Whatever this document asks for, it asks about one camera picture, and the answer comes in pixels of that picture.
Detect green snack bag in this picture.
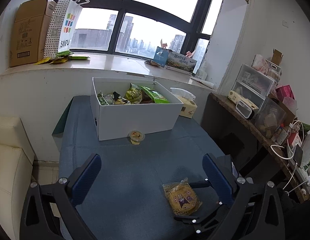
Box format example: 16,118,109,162
139,86,170,103

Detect yellow cookie packet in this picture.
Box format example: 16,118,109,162
163,178,202,216

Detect cream sofa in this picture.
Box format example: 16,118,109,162
0,116,34,239

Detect wooden side shelf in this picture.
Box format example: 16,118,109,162
207,93,310,203

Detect white digital clock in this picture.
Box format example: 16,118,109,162
235,100,258,120

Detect beige tissue pack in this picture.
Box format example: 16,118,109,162
170,87,197,119

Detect jelly cup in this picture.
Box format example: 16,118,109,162
129,131,145,145

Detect white storage box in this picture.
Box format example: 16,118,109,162
90,77,183,141

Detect white tube on sill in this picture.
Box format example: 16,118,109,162
191,76,215,89

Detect clear plastic drawer unit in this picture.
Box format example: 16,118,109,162
232,64,275,108

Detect pink gift box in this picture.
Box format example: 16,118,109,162
275,85,295,101

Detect black yellow snack packet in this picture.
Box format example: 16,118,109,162
113,92,130,105

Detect illustrated tissue box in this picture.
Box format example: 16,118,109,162
153,47,197,75

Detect small brown packet on sill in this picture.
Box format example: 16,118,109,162
144,60,160,67

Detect green sachets on windowsill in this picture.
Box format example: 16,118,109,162
35,50,90,65

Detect brown cardboard box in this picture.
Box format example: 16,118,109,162
9,0,57,67

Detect white Sanfu shopping bag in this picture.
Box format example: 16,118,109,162
44,0,90,58

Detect white charging cable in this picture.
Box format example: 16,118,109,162
269,119,310,197

